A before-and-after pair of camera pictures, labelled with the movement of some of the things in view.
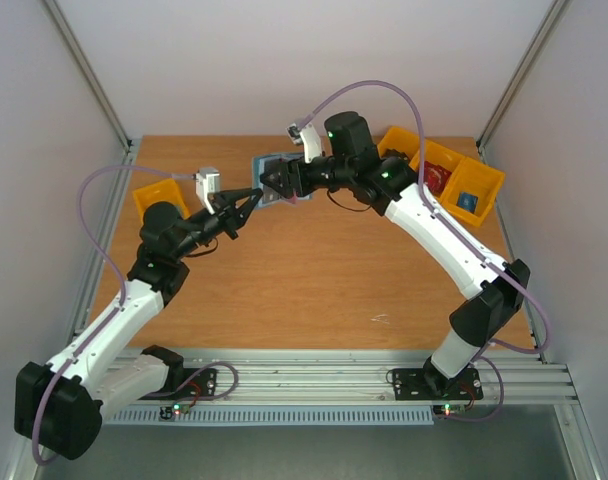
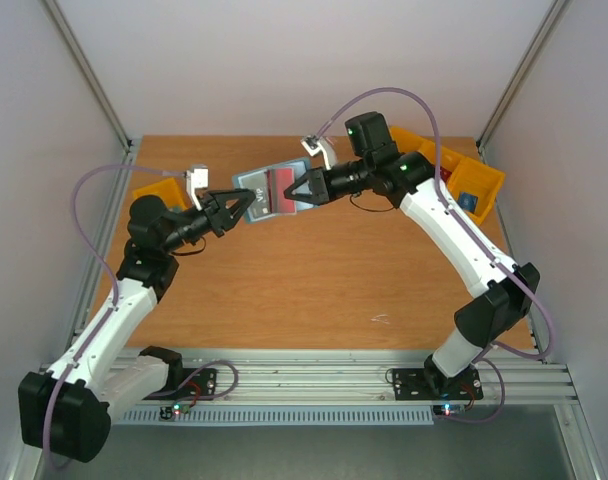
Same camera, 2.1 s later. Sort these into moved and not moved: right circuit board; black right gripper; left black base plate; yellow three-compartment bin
Moved: black right gripper
Not moved: left black base plate; right circuit board; yellow three-compartment bin
